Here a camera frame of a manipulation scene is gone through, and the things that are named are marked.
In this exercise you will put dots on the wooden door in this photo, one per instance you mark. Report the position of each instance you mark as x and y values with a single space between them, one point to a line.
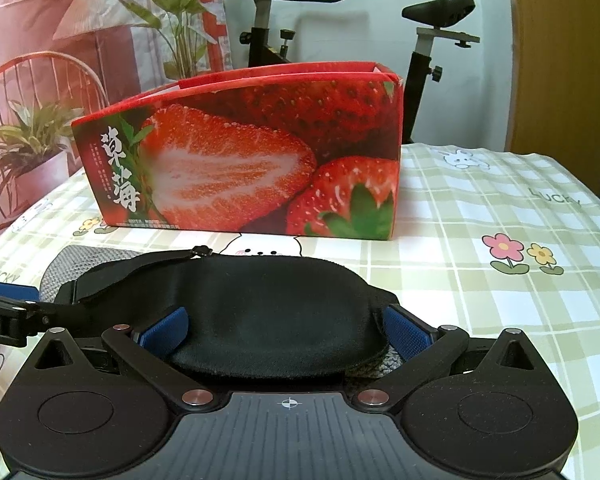
570 60

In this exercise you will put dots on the checked cartoon tablecloth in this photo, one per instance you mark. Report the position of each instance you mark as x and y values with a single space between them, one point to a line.
480 200

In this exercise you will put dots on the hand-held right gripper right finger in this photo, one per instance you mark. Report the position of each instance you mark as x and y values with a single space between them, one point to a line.
405 330

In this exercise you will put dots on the black eye mask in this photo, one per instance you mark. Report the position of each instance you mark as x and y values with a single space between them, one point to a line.
80 265

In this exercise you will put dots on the black sleep mask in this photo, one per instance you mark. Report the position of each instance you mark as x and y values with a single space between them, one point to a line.
260 310

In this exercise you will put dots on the pink plant wall poster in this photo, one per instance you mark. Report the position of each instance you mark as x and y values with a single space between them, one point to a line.
30 10

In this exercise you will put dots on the small white object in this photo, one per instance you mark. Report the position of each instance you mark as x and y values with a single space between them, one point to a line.
30 216

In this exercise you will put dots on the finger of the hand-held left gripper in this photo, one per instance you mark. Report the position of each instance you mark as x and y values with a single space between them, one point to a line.
12 290

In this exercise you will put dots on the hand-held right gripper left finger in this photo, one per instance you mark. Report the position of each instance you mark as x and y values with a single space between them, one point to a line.
165 327

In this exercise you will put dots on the red strawberry printed box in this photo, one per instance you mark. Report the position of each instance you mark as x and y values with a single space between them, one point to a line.
230 170

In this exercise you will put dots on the black exercise bike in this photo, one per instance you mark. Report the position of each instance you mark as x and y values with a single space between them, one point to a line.
445 7

